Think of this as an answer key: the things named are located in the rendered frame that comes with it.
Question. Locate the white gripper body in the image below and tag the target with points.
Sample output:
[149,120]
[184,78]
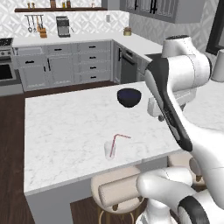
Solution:
[154,107]

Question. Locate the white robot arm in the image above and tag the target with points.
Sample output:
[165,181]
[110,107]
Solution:
[204,151]

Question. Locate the red and white straw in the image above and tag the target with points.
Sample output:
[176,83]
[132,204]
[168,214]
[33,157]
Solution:
[116,138]

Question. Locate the clear glass cup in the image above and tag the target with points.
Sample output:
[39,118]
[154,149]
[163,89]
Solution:
[109,151]

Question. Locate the dark blue bowl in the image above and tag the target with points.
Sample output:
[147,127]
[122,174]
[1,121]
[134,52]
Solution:
[129,97]

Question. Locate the beige round stool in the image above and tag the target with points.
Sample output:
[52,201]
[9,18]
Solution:
[180,160]
[116,189]

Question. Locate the black dishwasher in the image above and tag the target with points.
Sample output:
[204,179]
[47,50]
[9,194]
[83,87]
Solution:
[128,68]

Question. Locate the grey corner cupboard run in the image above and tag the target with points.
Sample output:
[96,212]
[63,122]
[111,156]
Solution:
[116,64]

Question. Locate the white cylinder canister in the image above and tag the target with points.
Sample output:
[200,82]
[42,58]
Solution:
[218,67]

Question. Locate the small tan jar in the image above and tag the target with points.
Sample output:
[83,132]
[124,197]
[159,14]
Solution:
[127,31]

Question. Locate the grey base cupboard run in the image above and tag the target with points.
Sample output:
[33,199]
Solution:
[67,67]

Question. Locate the grey coffee machine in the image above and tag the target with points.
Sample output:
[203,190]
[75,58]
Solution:
[63,26]

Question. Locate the wooden knife block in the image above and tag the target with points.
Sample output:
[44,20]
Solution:
[43,33]

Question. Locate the brown bottle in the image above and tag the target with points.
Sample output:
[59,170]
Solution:
[68,3]
[52,3]

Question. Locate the small yellow bottle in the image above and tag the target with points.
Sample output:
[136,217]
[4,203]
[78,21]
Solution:
[64,4]

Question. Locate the grey kitchen island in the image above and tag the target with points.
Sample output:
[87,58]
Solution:
[49,204]

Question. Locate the steel stove with oven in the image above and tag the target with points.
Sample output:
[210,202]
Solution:
[5,73]

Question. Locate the small tan bottle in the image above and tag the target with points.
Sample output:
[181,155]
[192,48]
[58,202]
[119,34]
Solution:
[33,5]
[29,5]

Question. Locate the grey wall cupboards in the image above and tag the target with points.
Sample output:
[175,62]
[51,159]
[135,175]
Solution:
[163,10]

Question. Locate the black window frame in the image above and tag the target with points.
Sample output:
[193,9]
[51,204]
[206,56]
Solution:
[214,29]

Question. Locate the white wall socket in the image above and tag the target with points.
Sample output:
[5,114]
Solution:
[108,18]

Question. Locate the dark wooden wall shelf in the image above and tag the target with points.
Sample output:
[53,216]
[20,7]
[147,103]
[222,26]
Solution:
[58,10]

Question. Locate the rail with hanging tools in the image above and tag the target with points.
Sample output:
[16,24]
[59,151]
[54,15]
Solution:
[34,23]

